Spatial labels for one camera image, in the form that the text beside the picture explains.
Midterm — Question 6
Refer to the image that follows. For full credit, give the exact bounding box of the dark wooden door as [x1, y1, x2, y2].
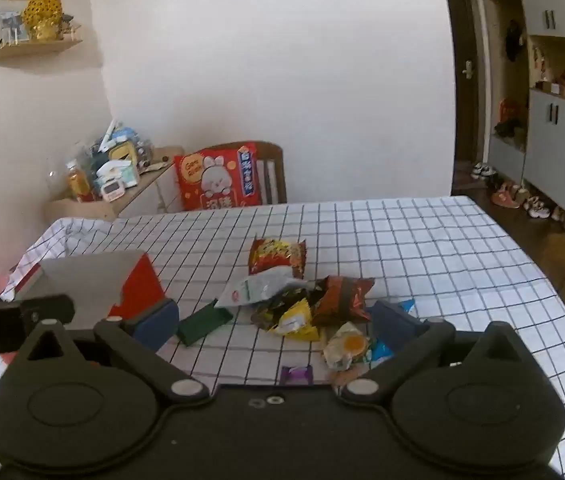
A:
[443, 0, 488, 191]

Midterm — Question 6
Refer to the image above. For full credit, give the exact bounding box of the egg print snack packet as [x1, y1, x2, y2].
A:
[323, 322, 376, 387]

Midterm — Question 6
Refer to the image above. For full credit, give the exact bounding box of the wooden wall shelf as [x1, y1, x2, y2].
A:
[0, 25, 83, 65]

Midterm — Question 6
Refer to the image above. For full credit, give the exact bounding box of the white snack packet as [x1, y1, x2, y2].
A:
[214, 266, 308, 309]

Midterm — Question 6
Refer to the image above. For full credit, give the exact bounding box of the row of shoes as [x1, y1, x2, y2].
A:
[470, 161, 565, 243]

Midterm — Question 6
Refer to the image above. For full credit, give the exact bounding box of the red cardboard box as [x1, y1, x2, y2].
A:
[10, 251, 168, 331]

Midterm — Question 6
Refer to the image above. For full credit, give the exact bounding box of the tissue pack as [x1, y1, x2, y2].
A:
[95, 160, 140, 191]

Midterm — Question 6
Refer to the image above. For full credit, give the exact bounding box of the golden flower ornament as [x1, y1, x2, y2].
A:
[22, 0, 66, 41]

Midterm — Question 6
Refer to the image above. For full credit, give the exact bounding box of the wooden side cabinet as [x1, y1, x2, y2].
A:
[45, 146, 186, 221]

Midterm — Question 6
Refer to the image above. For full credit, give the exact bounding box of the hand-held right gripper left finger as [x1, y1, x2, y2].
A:
[10, 299, 210, 403]

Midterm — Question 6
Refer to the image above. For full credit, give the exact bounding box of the standing photo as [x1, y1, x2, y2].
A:
[0, 10, 28, 43]

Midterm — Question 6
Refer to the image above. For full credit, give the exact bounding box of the red rabbit print cushion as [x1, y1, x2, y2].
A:
[173, 143, 263, 212]

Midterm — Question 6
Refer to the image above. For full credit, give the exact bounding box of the blue snack packet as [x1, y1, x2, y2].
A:
[370, 299, 417, 363]

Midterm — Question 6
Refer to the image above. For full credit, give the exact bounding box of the yellow snack packet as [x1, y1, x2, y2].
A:
[251, 296, 326, 342]

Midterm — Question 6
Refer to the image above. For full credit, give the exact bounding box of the dark hanging bag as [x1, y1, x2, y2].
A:
[505, 20, 527, 63]

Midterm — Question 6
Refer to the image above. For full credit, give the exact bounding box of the dark green yellow box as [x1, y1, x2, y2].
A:
[111, 142, 136, 164]

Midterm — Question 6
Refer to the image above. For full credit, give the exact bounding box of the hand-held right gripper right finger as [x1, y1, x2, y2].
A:
[335, 300, 546, 403]

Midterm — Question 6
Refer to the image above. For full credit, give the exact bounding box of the orange drink bottle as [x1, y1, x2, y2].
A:
[65, 160, 92, 203]

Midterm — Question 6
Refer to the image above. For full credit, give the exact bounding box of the grey white wall cabinet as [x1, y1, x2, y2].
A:
[477, 0, 565, 246]

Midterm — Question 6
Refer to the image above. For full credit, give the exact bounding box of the wooden chair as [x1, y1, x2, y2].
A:
[202, 141, 287, 206]

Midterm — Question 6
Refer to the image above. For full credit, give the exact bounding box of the purple snack packet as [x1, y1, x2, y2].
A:
[280, 365, 315, 386]

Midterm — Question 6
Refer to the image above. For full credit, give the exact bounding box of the green snack packet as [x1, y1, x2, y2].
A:
[177, 300, 236, 347]

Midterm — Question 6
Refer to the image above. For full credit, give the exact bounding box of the red yellow snack bag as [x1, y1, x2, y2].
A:
[248, 236, 308, 281]

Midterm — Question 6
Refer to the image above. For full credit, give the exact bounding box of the red ornament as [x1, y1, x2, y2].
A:
[495, 99, 528, 138]

